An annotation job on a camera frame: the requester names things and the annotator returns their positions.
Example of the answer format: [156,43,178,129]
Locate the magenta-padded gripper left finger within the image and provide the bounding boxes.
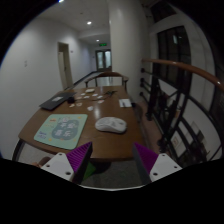
[40,141,94,185]

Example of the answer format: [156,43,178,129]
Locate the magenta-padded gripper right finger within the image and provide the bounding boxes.
[132,142,183,185]

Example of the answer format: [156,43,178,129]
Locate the white perforated computer mouse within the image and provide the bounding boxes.
[94,116,128,134]

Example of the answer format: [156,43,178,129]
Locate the light green printed mouse pad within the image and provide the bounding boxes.
[33,113,89,151]

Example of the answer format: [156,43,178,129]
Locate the dark closed laptop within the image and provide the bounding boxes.
[38,91,77,111]

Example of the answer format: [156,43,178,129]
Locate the white paper sheet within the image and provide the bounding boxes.
[118,98,133,109]

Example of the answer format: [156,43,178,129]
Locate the dark bunch of keys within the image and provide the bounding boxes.
[103,89,118,98]

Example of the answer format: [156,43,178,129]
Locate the white side door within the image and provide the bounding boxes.
[57,41,74,89]

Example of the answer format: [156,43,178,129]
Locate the black railing with wooden handrail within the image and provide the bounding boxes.
[139,58,224,168]

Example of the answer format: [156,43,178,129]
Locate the wooden armchair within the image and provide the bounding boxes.
[84,71,130,89]

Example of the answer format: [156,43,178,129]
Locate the dark framed window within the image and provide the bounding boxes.
[156,25,193,94]

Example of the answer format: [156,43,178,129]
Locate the glazed double door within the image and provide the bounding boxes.
[95,49,112,72]

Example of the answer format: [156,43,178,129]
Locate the ceiling lights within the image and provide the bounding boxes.
[58,0,93,26]

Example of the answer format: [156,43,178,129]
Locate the black cable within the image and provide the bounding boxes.
[73,92,137,108]

